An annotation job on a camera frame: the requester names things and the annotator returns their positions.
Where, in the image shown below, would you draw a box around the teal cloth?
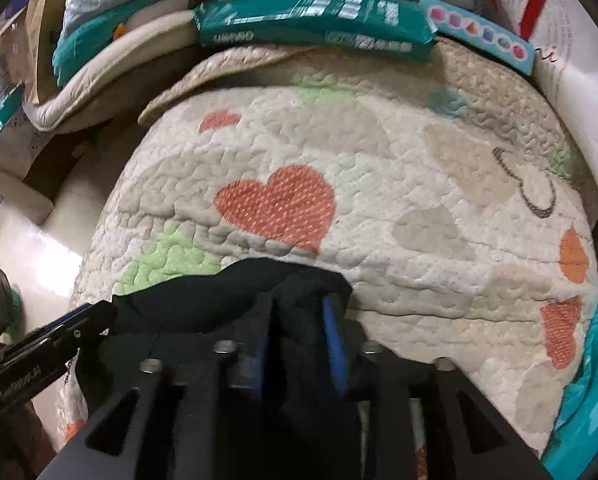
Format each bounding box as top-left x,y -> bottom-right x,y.
53,5 -> 190,88

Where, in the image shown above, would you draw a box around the quilted heart print blanket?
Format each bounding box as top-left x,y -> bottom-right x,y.
59,40 -> 598,480

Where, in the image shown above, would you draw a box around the beige padded cushion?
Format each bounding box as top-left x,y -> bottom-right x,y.
24,7 -> 202,133

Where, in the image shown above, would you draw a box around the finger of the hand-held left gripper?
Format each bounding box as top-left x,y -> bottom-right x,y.
0,330 -> 104,408
0,301 -> 117,366

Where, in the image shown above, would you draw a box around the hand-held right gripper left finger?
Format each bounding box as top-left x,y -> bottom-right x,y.
36,292 -> 284,480

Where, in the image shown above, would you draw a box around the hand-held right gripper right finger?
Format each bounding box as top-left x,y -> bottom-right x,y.
321,294 -> 554,480

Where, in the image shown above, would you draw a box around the teal cardboard box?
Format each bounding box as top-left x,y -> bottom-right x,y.
0,85 -> 27,131

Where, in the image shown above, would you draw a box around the teal plastic packet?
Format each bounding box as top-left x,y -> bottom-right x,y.
193,0 -> 437,63

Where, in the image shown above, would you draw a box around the teal star print blanket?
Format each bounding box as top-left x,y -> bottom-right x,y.
541,290 -> 598,480

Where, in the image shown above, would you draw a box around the white paper bag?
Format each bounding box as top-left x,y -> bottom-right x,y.
471,0 -> 598,206

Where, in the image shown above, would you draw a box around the light blue box coloured shapes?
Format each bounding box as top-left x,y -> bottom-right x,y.
421,0 -> 537,77

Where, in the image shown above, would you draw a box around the brown cardboard boxes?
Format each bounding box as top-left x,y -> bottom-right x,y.
0,0 -> 72,106

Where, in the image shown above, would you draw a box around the black pants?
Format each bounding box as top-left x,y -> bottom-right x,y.
76,257 -> 360,480

